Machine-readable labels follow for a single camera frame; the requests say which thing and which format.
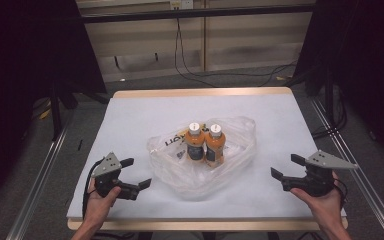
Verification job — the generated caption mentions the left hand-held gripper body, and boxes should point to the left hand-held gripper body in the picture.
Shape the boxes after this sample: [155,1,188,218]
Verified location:
[91,152,140,201]

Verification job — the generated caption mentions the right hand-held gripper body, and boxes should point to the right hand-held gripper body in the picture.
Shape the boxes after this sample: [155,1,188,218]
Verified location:
[281,149,359,198]

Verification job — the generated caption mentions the clear plastic bag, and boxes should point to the clear plastic bag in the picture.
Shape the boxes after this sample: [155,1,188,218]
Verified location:
[146,115,258,202]

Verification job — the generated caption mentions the person's right hand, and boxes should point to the person's right hand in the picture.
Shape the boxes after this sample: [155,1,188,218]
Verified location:
[289,171,345,231]

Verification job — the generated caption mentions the person's left hand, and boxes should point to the person's left hand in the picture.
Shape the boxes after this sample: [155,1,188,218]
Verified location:
[84,178,123,231]

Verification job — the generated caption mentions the white table mat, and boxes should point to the white table mat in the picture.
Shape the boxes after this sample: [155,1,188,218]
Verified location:
[66,93,347,221]

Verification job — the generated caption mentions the orange drink bottle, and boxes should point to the orange drink bottle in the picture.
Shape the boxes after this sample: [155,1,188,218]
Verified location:
[204,123,227,168]
[184,122,207,164]

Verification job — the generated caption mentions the black metal stand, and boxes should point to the black metal stand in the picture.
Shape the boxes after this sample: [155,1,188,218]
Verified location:
[48,78,78,142]
[324,68,336,129]

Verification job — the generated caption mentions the wooden table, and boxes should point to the wooden table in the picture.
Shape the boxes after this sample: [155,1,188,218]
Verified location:
[67,86,349,232]

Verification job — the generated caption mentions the black curtain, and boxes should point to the black curtain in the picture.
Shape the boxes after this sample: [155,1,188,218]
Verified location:
[0,0,108,214]
[292,0,384,169]

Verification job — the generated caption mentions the black horizontal bar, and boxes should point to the black horizontal bar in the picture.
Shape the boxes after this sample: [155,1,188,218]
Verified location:
[80,3,317,24]

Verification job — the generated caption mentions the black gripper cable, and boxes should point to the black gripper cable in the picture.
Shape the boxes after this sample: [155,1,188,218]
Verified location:
[333,178,350,208]
[81,159,105,220]

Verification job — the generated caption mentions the metal floor rail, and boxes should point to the metal floor rail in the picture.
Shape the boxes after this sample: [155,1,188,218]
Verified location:
[309,96,384,240]
[5,121,73,240]

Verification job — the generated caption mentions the black floor cables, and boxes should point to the black floor cables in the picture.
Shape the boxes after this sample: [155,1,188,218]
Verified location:
[311,89,348,140]

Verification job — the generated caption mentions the black wall cable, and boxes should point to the black wall cable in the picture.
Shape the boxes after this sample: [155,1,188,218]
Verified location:
[173,18,216,88]
[177,18,298,88]

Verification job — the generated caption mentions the white wall socket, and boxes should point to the white wall socket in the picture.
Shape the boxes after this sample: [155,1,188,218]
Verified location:
[169,0,194,10]

